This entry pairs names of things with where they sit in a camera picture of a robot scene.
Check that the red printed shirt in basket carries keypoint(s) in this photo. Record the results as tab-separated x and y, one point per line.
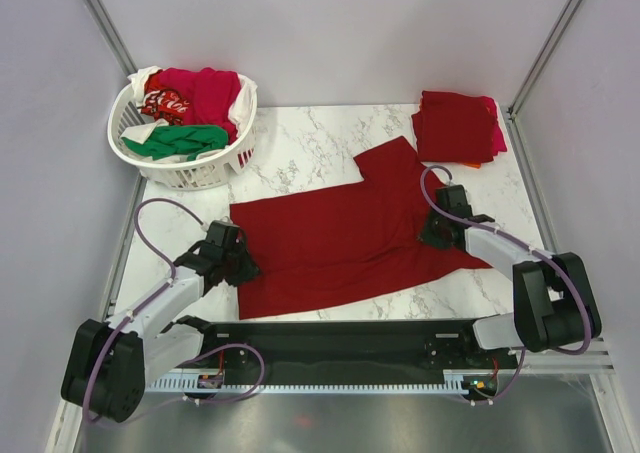
162	102

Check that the slotted cable duct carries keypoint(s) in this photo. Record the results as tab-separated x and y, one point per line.
183	382

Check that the dark red t shirt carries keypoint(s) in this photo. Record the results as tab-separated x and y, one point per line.
343	244

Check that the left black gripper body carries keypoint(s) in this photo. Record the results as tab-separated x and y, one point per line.
240	266

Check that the left aluminium frame post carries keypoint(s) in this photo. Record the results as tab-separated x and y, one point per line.
110	33

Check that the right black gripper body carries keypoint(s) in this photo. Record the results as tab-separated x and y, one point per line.
431	231

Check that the folded dark red shirt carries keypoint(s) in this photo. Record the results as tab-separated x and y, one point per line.
453	128

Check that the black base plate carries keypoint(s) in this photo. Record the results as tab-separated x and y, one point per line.
344	353

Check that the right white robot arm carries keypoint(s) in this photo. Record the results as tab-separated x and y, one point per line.
553	303

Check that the folded pink shirt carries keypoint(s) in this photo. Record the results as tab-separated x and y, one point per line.
498	141

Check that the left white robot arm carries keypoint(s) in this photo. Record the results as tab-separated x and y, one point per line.
112	362

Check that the aluminium frame post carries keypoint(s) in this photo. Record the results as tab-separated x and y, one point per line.
110	33
564	20

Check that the white shirt in basket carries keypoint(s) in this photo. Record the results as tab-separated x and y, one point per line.
239	113

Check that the white laundry basket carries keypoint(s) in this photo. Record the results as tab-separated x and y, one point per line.
208	171

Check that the green shirt in basket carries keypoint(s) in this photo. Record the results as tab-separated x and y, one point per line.
180	143

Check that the right aluminium frame post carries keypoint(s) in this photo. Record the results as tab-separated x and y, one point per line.
564	20

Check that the right aluminium table rail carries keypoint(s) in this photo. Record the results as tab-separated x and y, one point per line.
537	207

